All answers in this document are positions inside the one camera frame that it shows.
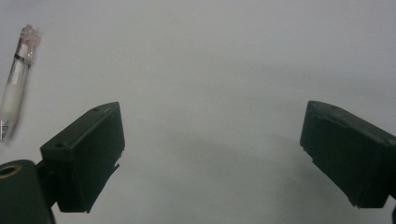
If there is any clear white pen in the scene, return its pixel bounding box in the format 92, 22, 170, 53
0, 24, 41, 144

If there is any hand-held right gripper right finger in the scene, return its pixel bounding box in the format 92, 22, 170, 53
299, 100, 396, 209

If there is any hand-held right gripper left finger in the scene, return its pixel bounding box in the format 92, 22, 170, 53
35, 101, 126, 214

